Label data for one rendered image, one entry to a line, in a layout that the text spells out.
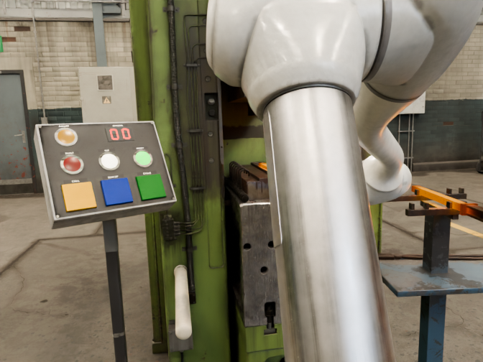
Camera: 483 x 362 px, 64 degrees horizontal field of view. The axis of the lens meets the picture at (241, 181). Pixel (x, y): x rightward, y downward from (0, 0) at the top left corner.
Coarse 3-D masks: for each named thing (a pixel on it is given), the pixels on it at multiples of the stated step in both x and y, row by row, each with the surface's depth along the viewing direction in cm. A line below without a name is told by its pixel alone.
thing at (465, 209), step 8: (424, 192) 138; (432, 192) 134; (440, 200) 127; (448, 200) 122; (456, 200) 121; (456, 208) 118; (464, 208) 113; (472, 208) 110; (480, 208) 108; (472, 216) 110; (480, 216) 108
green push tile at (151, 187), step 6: (138, 180) 111; (144, 180) 112; (150, 180) 113; (156, 180) 114; (138, 186) 111; (144, 186) 111; (150, 186) 112; (156, 186) 113; (162, 186) 114; (144, 192) 111; (150, 192) 111; (156, 192) 112; (162, 192) 113; (144, 198) 110; (150, 198) 111; (156, 198) 112
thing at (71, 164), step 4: (64, 160) 104; (68, 160) 104; (72, 160) 104; (76, 160) 105; (64, 164) 103; (68, 164) 103; (72, 164) 104; (76, 164) 105; (80, 164) 105; (68, 168) 103; (72, 168) 104; (76, 168) 104
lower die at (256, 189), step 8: (248, 168) 162; (256, 168) 162; (256, 176) 140; (264, 176) 139; (248, 184) 134; (256, 184) 135; (264, 184) 135; (248, 192) 135; (256, 192) 135; (264, 192) 136
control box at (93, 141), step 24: (48, 144) 103; (72, 144) 106; (96, 144) 110; (120, 144) 114; (144, 144) 118; (48, 168) 101; (96, 168) 107; (120, 168) 111; (144, 168) 115; (48, 192) 99; (96, 192) 105; (168, 192) 115; (72, 216) 99; (96, 216) 104; (120, 216) 111
